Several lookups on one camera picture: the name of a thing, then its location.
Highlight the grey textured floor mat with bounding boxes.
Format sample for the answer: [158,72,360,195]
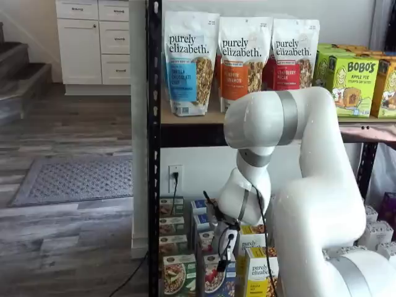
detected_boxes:
[7,154,134,209]

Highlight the black floor cable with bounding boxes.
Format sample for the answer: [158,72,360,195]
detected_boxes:
[108,249,150,297]

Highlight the blue label granola bag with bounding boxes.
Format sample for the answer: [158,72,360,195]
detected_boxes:
[163,11,222,118]

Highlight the yellow purely elizabeth box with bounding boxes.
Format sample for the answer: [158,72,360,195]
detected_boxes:
[244,246,280,297]
[236,224,267,257]

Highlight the green Bobo's apple pie box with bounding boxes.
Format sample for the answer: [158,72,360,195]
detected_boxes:
[312,43,356,89]
[328,54,380,119]

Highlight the white patterned pantry box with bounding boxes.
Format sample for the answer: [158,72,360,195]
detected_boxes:
[377,241,396,261]
[364,204,379,224]
[358,221,394,252]

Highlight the white wall outlet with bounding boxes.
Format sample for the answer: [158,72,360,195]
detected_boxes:
[168,164,184,194]

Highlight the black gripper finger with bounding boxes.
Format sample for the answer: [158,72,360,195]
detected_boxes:
[215,244,233,273]

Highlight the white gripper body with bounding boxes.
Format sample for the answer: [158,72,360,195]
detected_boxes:
[212,222,239,262]

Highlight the orange label granola bag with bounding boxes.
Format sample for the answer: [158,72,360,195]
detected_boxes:
[218,16,274,114]
[214,54,223,93]

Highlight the yellow Bobo's box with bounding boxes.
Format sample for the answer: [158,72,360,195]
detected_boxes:
[340,44,396,62]
[370,58,396,119]

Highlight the black plug with cable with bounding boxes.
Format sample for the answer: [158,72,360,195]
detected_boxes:
[171,171,181,200]

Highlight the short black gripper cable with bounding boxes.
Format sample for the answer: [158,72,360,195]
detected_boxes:
[202,190,241,232]

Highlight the long black arm cable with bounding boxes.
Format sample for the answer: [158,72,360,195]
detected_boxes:
[249,184,277,281]

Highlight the green oatmeal box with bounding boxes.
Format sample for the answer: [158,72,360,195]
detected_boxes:
[162,253,197,297]
[159,196,184,217]
[159,235,189,256]
[159,216,186,237]

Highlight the purple package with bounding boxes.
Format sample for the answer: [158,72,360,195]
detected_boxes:
[379,191,396,224]

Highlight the grey wooden stairs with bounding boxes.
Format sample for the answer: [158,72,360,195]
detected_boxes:
[0,21,52,124]

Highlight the red label granola bag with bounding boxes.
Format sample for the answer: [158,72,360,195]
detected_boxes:
[271,19,321,92]
[262,57,277,91]

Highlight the white drawer cabinet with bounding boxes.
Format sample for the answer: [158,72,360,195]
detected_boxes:
[55,0,131,97]

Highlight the black metal shelving rack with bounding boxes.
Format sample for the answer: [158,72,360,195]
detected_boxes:
[145,0,396,297]

